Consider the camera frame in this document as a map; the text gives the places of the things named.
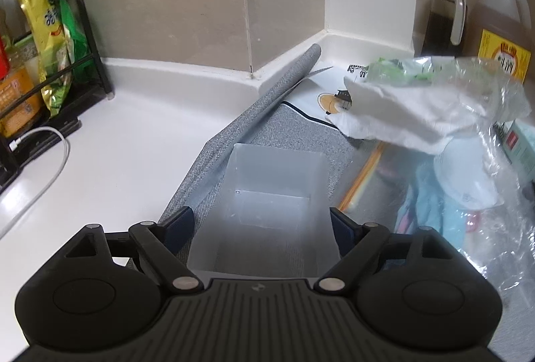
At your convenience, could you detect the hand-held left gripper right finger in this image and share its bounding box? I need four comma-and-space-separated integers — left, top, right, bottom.
315, 206, 458, 292

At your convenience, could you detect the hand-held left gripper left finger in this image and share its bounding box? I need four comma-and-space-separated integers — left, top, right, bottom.
63, 206, 204, 292

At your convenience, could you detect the translucent plastic bin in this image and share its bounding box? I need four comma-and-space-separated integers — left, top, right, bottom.
187, 142, 341, 278

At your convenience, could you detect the light blue paper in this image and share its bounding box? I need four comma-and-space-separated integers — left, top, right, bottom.
395, 165, 464, 254

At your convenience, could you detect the white red wrapper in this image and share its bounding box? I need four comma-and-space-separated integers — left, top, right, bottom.
464, 211, 490, 237

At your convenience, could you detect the clear zip bag orange strip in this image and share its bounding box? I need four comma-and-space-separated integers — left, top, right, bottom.
336, 145, 535, 304

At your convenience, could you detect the grey mat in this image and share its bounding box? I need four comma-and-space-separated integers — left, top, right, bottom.
158, 43, 535, 362

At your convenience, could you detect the crumpled white tissue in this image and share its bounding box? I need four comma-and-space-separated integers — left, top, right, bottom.
330, 75, 473, 156

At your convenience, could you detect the printed white cloth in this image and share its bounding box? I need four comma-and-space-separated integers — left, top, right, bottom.
282, 63, 372, 132

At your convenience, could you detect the green snack wrapper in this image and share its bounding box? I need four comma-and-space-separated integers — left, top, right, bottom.
361, 57, 435, 89

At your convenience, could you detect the black metal rack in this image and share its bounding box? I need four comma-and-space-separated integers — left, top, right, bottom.
0, 0, 114, 195

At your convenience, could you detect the teal box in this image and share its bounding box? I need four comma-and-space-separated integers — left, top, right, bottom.
499, 119, 535, 195

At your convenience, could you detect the orange packet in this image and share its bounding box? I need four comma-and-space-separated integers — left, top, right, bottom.
0, 44, 44, 139

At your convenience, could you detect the dark sauce dispenser bottle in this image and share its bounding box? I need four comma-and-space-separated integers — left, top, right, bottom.
420, 0, 468, 58

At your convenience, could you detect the yellow green snack bag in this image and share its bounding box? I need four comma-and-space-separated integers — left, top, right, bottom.
17, 0, 90, 118

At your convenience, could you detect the red packet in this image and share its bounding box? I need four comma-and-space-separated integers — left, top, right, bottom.
0, 36, 11, 80

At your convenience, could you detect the brown liquid jug yellow cap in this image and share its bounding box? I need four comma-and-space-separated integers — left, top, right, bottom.
464, 0, 535, 84

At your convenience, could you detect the white cable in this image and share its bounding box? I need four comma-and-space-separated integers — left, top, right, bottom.
0, 126, 71, 239

